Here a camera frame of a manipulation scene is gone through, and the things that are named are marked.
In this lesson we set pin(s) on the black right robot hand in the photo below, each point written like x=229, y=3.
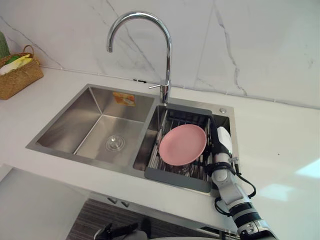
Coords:
x=223, y=140

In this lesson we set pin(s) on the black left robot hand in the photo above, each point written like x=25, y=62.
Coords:
x=117, y=232

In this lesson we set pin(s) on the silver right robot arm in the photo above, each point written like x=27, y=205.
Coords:
x=228, y=186

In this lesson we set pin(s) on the round steel sink button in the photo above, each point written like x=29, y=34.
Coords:
x=222, y=110

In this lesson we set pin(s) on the clear glass cup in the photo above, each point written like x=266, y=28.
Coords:
x=178, y=169

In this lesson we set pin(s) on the orange sink sticker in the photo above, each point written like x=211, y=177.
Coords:
x=124, y=99

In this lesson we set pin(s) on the stainless steel double sink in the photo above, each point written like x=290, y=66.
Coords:
x=75, y=117

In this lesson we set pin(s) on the pink plate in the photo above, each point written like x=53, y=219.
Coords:
x=183, y=145

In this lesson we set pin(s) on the round steel drain strainer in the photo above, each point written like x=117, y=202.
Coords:
x=115, y=143

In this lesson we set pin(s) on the chrome gooseneck faucet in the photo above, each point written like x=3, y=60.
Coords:
x=169, y=62

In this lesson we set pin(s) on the woven wicker basket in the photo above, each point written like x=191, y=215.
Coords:
x=20, y=80

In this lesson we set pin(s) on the green cactus decoration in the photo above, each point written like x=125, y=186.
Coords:
x=3, y=46

